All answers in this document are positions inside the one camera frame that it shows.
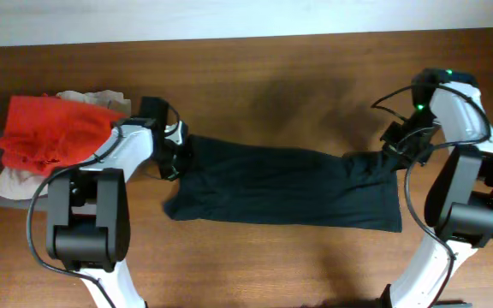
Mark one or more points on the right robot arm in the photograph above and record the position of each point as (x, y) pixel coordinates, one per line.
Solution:
(458, 215)

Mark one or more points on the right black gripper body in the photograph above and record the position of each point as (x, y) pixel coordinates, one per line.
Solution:
(406, 140)

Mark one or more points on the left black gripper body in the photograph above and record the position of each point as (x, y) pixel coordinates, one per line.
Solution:
(173, 160)

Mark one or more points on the black Nike t-shirt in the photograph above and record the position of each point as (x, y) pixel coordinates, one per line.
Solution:
(229, 182)

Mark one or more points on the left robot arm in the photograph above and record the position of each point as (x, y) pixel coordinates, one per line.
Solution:
(88, 221)

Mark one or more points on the beige folded shirt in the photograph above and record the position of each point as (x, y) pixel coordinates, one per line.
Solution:
(106, 99)

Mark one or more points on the grey folded shirt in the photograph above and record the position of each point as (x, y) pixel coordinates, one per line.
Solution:
(11, 201)

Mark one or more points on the red folded shirt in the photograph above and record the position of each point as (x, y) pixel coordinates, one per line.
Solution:
(44, 133)

